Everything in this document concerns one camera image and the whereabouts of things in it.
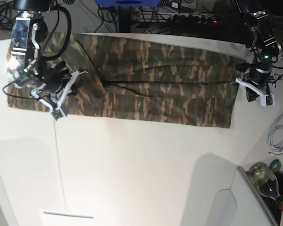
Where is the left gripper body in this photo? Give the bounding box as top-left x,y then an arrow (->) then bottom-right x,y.
247,68 -> 272,86

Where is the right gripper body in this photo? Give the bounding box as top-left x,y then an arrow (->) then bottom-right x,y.
33,61 -> 72,94

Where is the camouflage t-shirt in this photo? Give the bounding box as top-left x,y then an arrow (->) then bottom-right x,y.
6,32 -> 247,129

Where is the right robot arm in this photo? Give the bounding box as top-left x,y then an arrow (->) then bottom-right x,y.
8,0 -> 77,96

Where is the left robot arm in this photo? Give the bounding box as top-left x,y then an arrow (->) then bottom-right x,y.
235,0 -> 283,107

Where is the green tape roll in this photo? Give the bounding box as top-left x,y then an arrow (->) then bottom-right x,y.
269,159 -> 282,172

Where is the clear glass bottle red cap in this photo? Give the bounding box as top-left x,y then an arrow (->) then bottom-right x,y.
248,162 -> 283,211

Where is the blue box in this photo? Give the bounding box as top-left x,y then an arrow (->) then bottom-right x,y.
96,0 -> 160,7

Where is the black power strip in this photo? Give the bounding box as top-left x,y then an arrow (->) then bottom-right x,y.
172,13 -> 219,25

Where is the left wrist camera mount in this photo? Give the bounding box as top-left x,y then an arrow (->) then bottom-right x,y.
235,77 -> 275,107

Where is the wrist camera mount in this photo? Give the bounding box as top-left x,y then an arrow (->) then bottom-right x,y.
30,68 -> 88,120
235,77 -> 275,107

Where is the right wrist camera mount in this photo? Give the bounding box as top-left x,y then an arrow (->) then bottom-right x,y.
30,68 -> 88,120

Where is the black coiled floor cable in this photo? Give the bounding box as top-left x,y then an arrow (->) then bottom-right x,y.
0,0 -> 17,30

